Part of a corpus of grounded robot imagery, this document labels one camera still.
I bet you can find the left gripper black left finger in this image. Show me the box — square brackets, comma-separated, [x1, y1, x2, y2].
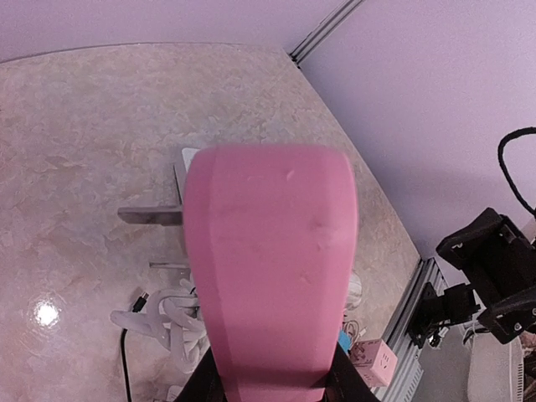
[173, 348, 228, 402]

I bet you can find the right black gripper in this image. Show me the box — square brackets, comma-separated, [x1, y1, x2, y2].
[436, 208, 535, 344]

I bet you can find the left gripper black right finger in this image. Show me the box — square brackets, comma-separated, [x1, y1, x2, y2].
[324, 343, 379, 402]

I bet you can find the pink cube socket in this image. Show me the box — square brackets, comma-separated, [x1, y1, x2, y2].
[349, 339, 398, 388]

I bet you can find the blue plug adapter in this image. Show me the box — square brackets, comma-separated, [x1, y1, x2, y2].
[338, 330, 352, 354]

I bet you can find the white power cord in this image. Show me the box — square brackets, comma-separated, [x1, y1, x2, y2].
[110, 278, 210, 376]

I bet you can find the pink triangular socket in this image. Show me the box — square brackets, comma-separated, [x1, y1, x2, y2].
[118, 144, 358, 401]

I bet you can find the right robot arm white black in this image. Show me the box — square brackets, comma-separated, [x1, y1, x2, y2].
[436, 208, 535, 401]

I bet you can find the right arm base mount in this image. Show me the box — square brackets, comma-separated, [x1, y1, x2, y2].
[407, 282, 480, 349]

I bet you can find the front aluminium rail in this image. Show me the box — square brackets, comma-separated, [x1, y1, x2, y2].
[372, 258, 446, 402]

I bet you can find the right aluminium frame post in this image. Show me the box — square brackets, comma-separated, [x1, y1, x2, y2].
[288, 0, 365, 69]

